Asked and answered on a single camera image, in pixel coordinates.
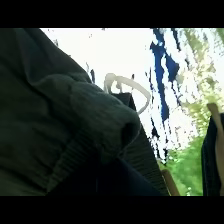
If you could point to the grey-green sweatshirt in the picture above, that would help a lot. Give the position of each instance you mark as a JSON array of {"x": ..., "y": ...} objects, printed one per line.
[{"x": 40, "y": 110}]

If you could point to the black garment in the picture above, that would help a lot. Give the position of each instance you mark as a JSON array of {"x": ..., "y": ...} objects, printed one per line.
[{"x": 146, "y": 160}]

